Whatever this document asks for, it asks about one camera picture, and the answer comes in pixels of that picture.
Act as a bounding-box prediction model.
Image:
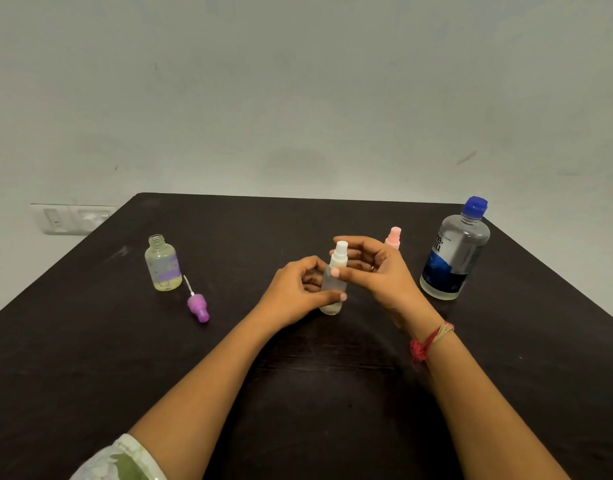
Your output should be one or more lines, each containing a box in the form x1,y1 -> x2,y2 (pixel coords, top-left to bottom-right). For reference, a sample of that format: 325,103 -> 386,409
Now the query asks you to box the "white plug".
77,209 -> 112,233

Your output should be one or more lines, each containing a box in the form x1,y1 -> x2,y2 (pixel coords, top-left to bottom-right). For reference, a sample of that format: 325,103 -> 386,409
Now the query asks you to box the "person's right forearm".
426,329 -> 572,480

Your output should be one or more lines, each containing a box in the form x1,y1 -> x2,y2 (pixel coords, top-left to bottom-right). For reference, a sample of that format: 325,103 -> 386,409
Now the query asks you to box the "red thread wristband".
410,321 -> 455,363

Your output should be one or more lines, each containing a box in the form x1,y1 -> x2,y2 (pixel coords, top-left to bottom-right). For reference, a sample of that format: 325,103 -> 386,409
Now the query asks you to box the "small round bottle purple print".
144,234 -> 183,292

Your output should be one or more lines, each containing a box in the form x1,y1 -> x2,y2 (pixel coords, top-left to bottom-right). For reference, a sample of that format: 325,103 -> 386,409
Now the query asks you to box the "purple spray cap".
182,274 -> 211,324

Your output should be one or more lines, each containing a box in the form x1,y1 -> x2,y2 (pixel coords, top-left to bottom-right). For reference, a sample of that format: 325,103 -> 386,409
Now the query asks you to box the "person's right hand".
330,235 -> 442,341

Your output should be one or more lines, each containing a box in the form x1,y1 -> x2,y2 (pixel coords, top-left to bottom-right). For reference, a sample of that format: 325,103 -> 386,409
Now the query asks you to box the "green floral left sleeve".
70,433 -> 168,480

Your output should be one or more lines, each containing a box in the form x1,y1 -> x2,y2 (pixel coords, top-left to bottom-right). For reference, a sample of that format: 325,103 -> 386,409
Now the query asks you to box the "large clear bottle blue label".
419,214 -> 491,301

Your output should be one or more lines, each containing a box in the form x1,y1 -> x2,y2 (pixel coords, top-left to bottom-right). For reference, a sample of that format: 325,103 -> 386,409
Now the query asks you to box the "blue screw cap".
462,196 -> 489,219

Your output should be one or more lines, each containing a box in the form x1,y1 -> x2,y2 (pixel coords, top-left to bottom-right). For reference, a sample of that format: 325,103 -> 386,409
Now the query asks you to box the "white wall socket panel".
30,203 -> 118,236

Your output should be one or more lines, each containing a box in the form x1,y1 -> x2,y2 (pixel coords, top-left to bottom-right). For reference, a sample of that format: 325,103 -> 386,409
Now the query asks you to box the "person's left hand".
254,255 -> 348,331

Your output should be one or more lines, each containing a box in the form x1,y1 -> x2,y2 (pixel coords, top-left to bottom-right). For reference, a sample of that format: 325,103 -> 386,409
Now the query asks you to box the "person's left forearm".
128,312 -> 277,480

